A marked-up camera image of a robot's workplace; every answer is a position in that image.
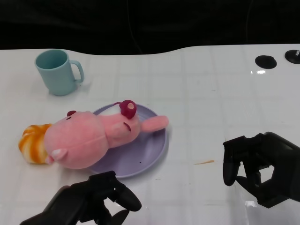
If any black hanging cable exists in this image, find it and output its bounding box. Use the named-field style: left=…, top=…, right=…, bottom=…
left=127, top=0, right=143, bottom=53

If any orange white pumpkin toy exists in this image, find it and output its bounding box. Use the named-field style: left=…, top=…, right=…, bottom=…
left=18, top=123, right=53, bottom=165

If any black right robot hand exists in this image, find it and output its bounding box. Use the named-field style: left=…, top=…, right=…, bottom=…
left=222, top=131, right=300, bottom=209

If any teal plastic mug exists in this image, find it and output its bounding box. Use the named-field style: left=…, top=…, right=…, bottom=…
left=35, top=48, right=85, bottom=97

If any pink plush doll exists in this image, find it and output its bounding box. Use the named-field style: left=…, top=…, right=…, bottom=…
left=44, top=99, right=170, bottom=170

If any black round table grommet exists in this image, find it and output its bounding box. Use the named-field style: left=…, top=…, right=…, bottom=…
left=284, top=49, right=300, bottom=63
left=255, top=55, right=278, bottom=69

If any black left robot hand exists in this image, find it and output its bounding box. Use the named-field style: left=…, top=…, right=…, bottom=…
left=20, top=171, right=143, bottom=225

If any lavender plastic plate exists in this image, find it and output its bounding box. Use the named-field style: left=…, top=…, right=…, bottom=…
left=88, top=103, right=170, bottom=180

